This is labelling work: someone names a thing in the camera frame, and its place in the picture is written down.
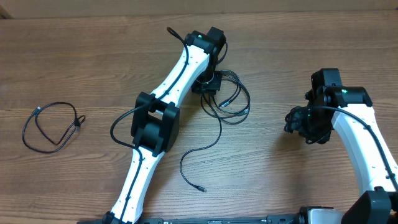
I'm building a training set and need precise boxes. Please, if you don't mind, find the black usb cable long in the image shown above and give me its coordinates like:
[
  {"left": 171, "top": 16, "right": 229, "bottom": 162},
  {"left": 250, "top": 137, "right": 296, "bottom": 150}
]
[{"left": 200, "top": 70, "right": 251, "bottom": 125}]

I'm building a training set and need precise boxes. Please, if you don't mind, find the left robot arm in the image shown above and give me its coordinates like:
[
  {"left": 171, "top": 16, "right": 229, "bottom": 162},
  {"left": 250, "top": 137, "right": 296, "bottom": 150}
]
[{"left": 101, "top": 27, "right": 226, "bottom": 223}]

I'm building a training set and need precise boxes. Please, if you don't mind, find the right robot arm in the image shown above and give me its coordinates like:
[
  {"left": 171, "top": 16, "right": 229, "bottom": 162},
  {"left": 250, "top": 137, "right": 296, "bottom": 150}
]
[{"left": 284, "top": 68, "right": 397, "bottom": 224}]

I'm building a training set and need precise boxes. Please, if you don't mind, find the black usb cable thin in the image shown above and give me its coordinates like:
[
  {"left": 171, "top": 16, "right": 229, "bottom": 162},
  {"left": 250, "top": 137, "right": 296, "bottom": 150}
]
[{"left": 179, "top": 94, "right": 223, "bottom": 193}]

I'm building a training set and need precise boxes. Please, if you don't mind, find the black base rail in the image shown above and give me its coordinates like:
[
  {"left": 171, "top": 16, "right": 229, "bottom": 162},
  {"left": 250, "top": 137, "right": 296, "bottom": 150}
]
[{"left": 77, "top": 213, "right": 354, "bottom": 224}]

